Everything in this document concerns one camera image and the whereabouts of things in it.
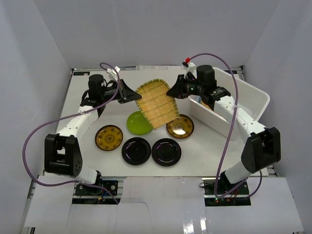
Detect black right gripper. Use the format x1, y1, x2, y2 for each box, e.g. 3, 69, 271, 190
167, 75, 204, 100

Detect green plate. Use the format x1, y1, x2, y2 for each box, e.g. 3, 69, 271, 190
127, 111, 153, 136

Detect yellow patterned plate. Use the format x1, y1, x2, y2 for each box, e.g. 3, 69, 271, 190
95, 125, 123, 151
166, 114, 195, 139

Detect black plate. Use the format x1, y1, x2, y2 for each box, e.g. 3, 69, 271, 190
121, 137, 151, 166
152, 138, 182, 167

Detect white plastic bin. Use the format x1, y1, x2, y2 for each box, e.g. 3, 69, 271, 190
188, 67, 270, 141

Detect round bamboo woven plate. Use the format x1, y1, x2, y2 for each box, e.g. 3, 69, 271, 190
200, 100, 214, 112

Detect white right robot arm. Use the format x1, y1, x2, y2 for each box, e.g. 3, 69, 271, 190
166, 65, 281, 195

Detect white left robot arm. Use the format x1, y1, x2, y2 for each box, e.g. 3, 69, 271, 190
44, 74, 141, 195

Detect papers at table back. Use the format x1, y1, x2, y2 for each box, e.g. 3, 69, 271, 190
136, 65, 184, 72

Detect dark label sticker left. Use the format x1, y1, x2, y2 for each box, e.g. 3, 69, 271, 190
73, 71, 90, 76

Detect dark label sticker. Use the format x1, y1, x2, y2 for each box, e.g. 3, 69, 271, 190
73, 71, 90, 76
224, 70, 237, 75

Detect dark label sticker right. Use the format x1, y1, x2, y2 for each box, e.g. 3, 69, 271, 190
224, 70, 237, 75

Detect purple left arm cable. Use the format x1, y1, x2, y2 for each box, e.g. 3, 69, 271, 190
22, 62, 122, 204

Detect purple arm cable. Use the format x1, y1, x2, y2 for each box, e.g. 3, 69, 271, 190
22, 62, 122, 204
190, 52, 263, 199

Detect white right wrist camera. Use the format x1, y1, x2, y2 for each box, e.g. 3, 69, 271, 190
182, 58, 196, 74

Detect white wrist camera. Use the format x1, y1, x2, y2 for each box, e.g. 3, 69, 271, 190
106, 66, 120, 77
182, 58, 196, 74

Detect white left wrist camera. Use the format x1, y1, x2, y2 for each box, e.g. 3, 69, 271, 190
106, 66, 120, 77

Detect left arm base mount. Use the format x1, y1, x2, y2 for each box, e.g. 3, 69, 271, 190
72, 178, 121, 205

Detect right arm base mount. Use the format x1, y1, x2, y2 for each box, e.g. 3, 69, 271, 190
199, 175, 252, 207

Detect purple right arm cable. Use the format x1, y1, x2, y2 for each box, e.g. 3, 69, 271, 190
190, 52, 263, 199

